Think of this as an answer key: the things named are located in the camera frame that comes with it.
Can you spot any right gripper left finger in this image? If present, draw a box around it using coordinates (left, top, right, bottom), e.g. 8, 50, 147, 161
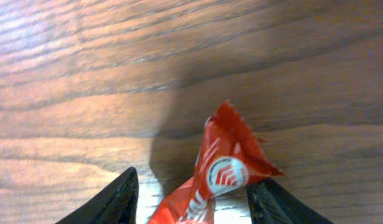
57, 167, 139, 224

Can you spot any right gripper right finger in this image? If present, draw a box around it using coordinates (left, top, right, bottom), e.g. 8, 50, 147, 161
247, 178, 333, 224

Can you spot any red snack bar wrapper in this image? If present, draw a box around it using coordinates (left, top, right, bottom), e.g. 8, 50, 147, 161
148, 101, 282, 224

